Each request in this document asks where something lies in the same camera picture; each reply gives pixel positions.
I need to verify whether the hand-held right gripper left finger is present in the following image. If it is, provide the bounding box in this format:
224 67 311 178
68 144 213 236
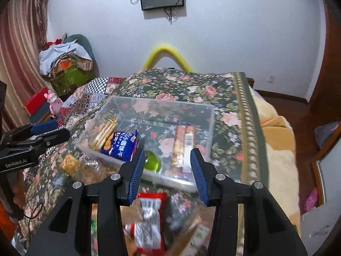
25 147 147 256

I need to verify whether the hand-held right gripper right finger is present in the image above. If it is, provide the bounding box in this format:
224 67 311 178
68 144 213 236
190 147 307 256

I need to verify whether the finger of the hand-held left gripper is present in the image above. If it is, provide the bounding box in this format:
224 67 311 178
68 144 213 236
27 127 71 154
5 119 59 140

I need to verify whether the red snack packet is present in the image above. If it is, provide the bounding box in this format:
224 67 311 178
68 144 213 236
124 192 169 256

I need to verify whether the clear plastic container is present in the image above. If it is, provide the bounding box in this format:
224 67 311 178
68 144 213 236
74 95 216 194

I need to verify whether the green jelly cup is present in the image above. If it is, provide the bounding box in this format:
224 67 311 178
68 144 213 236
144 150 162 173

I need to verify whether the pink toy figure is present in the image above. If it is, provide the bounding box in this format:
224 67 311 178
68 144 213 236
47 90 65 117

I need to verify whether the red box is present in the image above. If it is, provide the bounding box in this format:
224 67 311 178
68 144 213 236
23 87 53 113

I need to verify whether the clear packet with brown cracker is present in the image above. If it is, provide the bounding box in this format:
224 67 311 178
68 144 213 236
60 153 102 177

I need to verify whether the long orange cracker pack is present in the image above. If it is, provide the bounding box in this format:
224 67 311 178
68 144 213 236
172 125 187 169
182 125 197 174

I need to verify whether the blue snack packet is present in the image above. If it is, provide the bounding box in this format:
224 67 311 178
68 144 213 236
101 127 140 163

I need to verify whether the gold-tied biscuit packet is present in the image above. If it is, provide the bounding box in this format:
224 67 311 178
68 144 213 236
89 115 119 152

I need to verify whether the checkered patchwork cloth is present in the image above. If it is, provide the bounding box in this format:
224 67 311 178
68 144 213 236
60 77 124 129

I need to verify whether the clear packet with green label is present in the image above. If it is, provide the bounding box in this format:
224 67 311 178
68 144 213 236
165 213 214 256

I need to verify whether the pile of clothes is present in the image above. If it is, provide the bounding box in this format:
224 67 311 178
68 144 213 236
39 41 94 77

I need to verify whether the yellow fleece blanket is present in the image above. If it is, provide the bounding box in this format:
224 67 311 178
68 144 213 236
252 91 302 236

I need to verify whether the striped brown curtain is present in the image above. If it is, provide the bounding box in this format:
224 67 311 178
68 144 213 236
0 0 58 132

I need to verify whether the floral blanket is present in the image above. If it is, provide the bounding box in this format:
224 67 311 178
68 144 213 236
12 68 267 256

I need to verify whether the grey chair back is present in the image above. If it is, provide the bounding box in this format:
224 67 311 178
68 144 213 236
64 34 94 62

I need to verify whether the pink cloth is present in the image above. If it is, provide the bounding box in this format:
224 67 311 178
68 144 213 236
304 188 319 213

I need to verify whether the yellow foam tube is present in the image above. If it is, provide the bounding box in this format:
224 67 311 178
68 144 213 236
142 43 193 73

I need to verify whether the grey bag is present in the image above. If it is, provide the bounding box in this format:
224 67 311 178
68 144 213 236
314 121 341 150

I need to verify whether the wooden door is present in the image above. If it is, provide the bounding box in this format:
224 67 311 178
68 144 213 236
306 0 341 128

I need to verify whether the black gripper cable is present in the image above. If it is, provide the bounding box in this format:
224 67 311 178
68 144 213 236
23 202 44 220

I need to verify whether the black monitor cable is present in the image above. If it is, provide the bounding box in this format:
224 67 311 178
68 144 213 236
163 5 179 25

